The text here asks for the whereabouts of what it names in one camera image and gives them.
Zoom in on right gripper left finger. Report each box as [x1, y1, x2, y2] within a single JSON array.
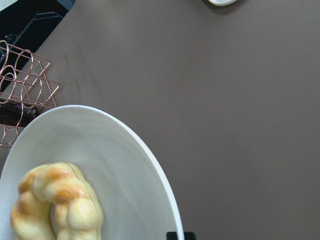
[[166, 231, 178, 240]]

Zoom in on cream rabbit tray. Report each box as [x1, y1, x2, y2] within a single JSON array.
[[208, 0, 237, 7]]

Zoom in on copper wire bottle rack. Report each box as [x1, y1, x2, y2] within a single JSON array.
[[0, 40, 61, 148]]

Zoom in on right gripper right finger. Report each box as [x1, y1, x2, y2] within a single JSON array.
[[184, 231, 196, 240]]

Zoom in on braided glazed donut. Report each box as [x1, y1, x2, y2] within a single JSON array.
[[10, 162, 104, 240]]

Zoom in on white round plate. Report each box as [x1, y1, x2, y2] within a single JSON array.
[[0, 105, 184, 240]]

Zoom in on tea bottle in rack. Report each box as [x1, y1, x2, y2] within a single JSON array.
[[0, 100, 39, 128]]

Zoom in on black monitor stand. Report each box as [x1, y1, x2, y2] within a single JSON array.
[[0, 0, 75, 53]]

